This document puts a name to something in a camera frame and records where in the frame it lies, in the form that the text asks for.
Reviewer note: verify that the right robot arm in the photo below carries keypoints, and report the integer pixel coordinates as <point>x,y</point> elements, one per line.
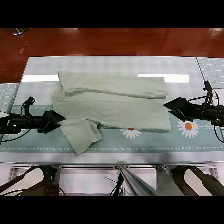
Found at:
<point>211,113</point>

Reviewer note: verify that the pale green T-shirt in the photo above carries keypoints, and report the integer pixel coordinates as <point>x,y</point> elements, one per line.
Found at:
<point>113,103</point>

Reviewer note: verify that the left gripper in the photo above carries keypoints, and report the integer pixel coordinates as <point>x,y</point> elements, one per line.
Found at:
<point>50,121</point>

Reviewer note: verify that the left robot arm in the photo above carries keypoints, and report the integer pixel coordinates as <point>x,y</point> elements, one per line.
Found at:
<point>16,122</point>

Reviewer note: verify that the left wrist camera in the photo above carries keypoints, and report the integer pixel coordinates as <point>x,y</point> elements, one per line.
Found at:
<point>27,103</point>

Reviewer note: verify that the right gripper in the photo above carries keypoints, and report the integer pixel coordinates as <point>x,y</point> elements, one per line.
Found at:
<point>181,107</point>

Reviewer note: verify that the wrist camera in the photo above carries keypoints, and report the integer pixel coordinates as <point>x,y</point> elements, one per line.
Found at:
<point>208,90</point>
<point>27,103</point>

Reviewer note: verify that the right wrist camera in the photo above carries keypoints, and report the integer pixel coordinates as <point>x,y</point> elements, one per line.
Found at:
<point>208,90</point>

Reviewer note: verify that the silver frame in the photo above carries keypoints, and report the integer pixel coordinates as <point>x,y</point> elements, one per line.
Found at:
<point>140,183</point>

